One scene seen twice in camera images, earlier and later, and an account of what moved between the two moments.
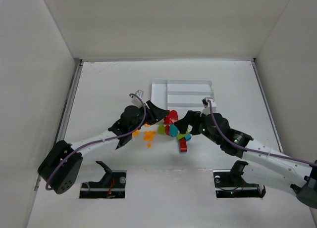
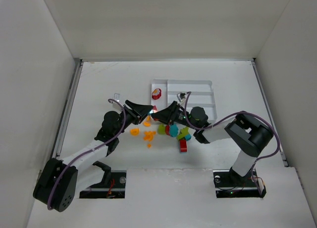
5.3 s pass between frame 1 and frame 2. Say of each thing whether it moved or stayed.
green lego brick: stayed
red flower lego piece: moved
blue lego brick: stayed
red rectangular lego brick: stayed
